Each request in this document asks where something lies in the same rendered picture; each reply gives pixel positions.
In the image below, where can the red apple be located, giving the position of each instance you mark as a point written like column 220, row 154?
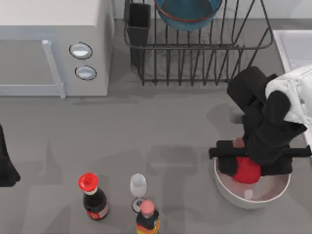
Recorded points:
column 246, row 173

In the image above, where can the white bowl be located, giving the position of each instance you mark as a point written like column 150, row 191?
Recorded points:
column 251, row 198

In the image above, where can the clear wine glass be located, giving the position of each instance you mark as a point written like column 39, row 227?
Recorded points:
column 138, row 185

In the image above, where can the orange bottle with pink cap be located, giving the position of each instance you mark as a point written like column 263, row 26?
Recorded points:
column 147, row 219

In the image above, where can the white sink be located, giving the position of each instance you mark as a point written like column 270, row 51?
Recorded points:
column 292, row 48

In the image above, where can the dark bottle with red cap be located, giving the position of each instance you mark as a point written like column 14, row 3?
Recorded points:
column 95, row 202

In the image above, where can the blue bowl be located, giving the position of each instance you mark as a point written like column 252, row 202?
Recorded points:
column 187, row 14

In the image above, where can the black utensil holder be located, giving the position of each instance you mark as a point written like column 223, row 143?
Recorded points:
column 137, row 36

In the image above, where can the round microwave knob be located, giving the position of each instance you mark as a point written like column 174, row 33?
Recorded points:
column 80, row 50
column 85, row 72

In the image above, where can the pale microwave oven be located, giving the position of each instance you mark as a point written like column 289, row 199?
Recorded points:
column 97, row 14

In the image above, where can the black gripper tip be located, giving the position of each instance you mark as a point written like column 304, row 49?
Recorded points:
column 6, row 165

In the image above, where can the microwave glass door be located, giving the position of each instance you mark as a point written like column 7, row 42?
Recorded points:
column 22, row 63

